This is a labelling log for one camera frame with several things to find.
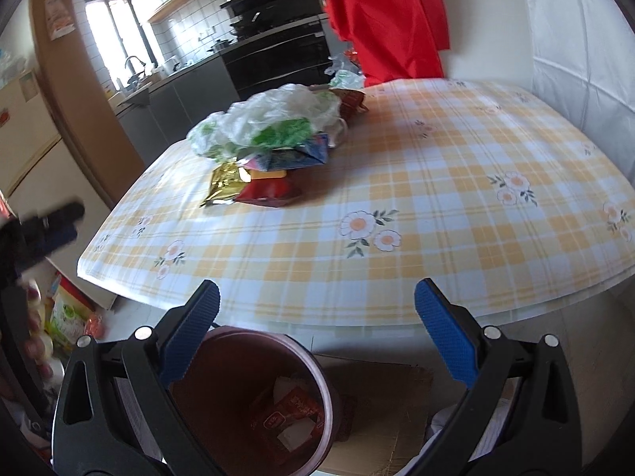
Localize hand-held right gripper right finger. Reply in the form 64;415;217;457
407;278;582;476

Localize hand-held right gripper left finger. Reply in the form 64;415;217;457
51;280;221;476

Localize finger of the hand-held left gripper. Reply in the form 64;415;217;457
20;202;85;234
34;225;79;257

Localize maroon plastic bin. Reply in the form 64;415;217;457
169;326;334;476

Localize red sauce packet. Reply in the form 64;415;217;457
250;389;321;440

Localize white paper scrap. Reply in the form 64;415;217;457
275;419;314;453

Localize gold foil wrapper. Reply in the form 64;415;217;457
199;161;255;207

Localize bright red snack packet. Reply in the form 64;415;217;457
234;178;303;207

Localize blue snack packet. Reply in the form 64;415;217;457
248;133;331;172

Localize white green plastic bag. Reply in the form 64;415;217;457
187;84;349;160

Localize dark red snack packet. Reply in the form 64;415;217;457
327;88;369;119

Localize cream refrigerator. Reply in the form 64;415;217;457
0;67;116;224

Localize pile of colourful snack packets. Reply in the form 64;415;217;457
44;273;107;353

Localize flat brown cardboard sheet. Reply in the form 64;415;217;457
310;353;436;476

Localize checkered floral tablecloth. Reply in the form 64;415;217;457
78;78;635;327

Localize grey lower kitchen cabinets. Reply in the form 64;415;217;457
116;52;239;169

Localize kitchen window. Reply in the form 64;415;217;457
82;0;160;95

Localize printed paper poster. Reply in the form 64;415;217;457
44;0;75;40

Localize black built-in stove oven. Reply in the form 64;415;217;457
221;15;333;100

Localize pile of plastic bags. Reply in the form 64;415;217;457
325;52;365;90

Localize red apron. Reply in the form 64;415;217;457
312;0;451;87

